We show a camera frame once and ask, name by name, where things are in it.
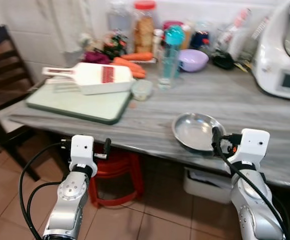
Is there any clear utensil holder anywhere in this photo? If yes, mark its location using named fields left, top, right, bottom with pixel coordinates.
left=216, top=20, right=248, bottom=58

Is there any white plastic box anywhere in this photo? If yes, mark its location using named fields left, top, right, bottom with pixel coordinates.
left=183, top=166, right=234, bottom=204

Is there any dark wooden chair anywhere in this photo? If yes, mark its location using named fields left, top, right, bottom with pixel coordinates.
left=0, top=25, right=43, bottom=182

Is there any purple cabbage piece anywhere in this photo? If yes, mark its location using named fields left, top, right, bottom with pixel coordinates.
left=83, top=51, right=111, bottom=65

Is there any dark blue jar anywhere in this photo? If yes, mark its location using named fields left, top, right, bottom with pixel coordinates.
left=191, top=30, right=210, bottom=51

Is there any pale green cutting board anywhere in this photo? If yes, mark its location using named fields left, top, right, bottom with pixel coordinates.
left=26, top=80, right=133, bottom=126

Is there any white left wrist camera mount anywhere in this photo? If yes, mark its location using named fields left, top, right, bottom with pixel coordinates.
left=69, top=135, right=98, bottom=173

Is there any white hanging towel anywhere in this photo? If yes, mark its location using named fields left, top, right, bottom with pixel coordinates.
left=50, top=0, right=93, bottom=53

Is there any clear drinking glass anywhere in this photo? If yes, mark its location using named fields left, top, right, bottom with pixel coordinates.
left=158, top=49, right=180, bottom=91

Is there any clear plastic bottle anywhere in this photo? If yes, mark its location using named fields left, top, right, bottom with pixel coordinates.
left=107, top=0, right=133, bottom=36

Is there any pink lidded container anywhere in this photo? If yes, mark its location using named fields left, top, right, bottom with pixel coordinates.
left=162, top=20, right=184, bottom=31

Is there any short black left arm cable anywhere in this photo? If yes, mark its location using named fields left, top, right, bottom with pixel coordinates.
left=26, top=181, right=63, bottom=236

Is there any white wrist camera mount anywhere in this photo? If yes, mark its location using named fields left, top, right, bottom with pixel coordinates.
left=230, top=129, right=270, bottom=171
left=69, top=135, right=98, bottom=173

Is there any round steel plate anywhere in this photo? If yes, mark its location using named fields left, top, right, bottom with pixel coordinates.
left=172, top=112, right=227, bottom=152

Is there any red plastic stool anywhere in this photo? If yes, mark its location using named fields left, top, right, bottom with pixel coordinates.
left=87, top=145, right=145, bottom=208

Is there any small lilac plastic bowl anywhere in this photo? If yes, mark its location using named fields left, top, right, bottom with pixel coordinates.
left=178, top=49, right=209, bottom=73

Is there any clear plastic pitcher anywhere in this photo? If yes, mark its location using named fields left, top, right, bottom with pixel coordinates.
left=240, top=17, right=268, bottom=61

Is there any white mandoline slicer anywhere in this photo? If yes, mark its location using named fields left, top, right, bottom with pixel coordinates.
left=42, top=62, right=134, bottom=96

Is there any dark snack bag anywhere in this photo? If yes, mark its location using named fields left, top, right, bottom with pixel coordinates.
left=103, top=31, right=129, bottom=60

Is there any teal water bottle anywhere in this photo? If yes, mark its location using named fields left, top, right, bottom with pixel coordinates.
left=164, top=25, right=185, bottom=81

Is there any small white bottle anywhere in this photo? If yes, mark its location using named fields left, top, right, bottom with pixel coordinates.
left=152, top=29, right=164, bottom=56

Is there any white food processor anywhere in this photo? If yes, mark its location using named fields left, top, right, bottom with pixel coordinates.
left=251, top=0, right=290, bottom=102

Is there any red lidded cracker jar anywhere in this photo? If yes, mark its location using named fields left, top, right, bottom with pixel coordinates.
left=133, top=0, right=157, bottom=55

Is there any orange sauce bottle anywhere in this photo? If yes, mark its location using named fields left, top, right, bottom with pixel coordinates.
left=181, top=22, right=193, bottom=50

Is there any black pouch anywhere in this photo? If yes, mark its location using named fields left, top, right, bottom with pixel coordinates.
left=212, top=51, right=235, bottom=70

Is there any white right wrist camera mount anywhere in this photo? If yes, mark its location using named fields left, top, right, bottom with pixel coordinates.
left=230, top=129, right=270, bottom=171

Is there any red and white packet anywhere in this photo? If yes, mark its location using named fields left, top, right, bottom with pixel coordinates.
left=220, top=7, right=250, bottom=46

